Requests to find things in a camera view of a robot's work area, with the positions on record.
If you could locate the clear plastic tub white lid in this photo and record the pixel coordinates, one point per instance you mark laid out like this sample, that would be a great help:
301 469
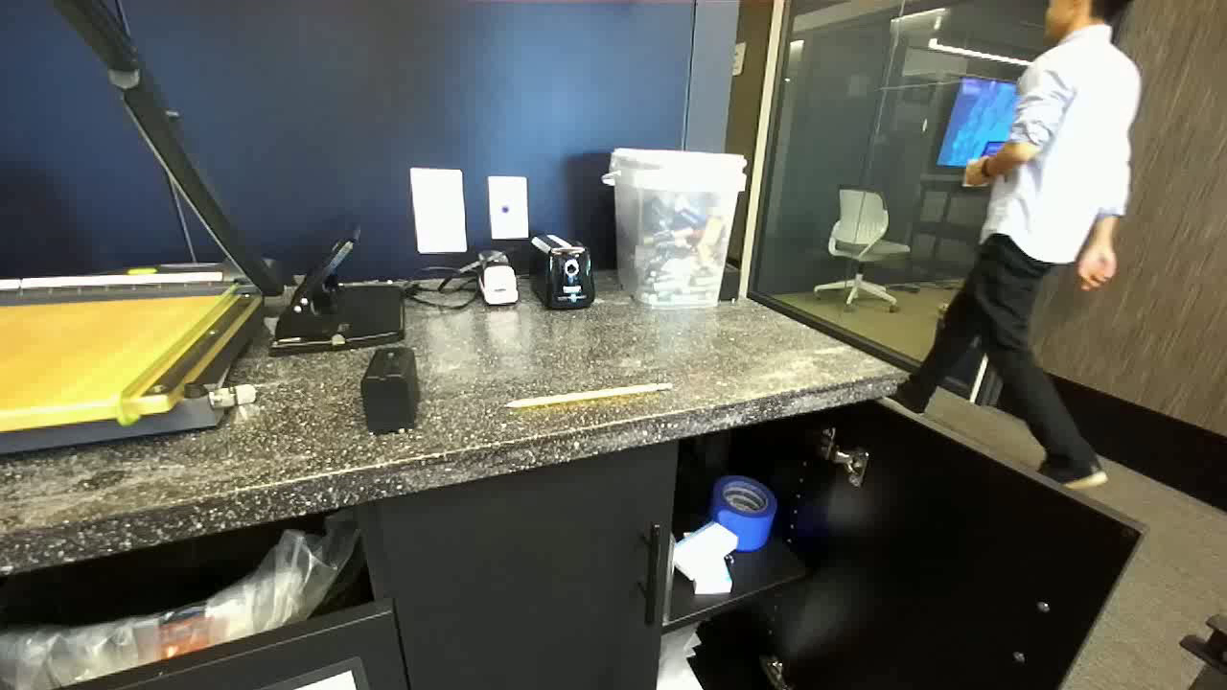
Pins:
676 231

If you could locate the small black box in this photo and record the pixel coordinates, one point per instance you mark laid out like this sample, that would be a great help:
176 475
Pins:
388 390

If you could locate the white office chair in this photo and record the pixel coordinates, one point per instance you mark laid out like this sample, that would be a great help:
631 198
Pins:
865 231

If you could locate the blue lit monitor screen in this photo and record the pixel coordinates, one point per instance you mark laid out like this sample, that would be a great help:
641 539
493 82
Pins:
980 120

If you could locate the yellow-green paper cutter board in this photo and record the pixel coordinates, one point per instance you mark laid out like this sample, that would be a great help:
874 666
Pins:
102 356

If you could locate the person in light blue shirt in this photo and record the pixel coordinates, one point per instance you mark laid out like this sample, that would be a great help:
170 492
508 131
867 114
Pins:
1060 139

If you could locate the black diagonal pole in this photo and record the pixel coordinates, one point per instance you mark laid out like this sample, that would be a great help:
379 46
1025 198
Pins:
164 135

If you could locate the metal cabinet hinge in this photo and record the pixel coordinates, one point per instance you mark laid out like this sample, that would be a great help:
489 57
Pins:
843 456

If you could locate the clear plastic trash bag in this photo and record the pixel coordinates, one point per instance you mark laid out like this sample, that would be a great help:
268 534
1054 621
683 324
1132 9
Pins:
254 594

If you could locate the black electric pencil sharpener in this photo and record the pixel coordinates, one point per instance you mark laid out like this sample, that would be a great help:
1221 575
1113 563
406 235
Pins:
561 272

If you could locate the black desktop hole punch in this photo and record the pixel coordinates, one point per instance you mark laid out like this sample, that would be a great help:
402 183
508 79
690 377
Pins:
346 319

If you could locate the small white paper stack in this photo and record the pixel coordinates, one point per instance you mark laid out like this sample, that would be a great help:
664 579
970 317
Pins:
706 558

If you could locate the blue masking tape roll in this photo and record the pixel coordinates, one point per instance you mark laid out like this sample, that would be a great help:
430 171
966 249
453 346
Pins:
743 512

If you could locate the black drawer front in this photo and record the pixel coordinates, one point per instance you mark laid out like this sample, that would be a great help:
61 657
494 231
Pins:
254 657

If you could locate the white wall switch plate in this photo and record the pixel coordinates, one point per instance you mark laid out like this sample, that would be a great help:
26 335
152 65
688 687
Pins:
437 212

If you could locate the black open cabinet door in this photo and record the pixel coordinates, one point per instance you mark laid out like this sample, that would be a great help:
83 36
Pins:
970 559

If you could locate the black object at floor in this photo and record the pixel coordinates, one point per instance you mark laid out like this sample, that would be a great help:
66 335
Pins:
1210 648

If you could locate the white wall outlet plate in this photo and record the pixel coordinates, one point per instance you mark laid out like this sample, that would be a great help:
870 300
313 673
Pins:
508 208

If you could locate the thin wooden ruler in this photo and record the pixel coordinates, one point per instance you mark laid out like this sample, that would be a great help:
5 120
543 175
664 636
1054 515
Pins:
589 397

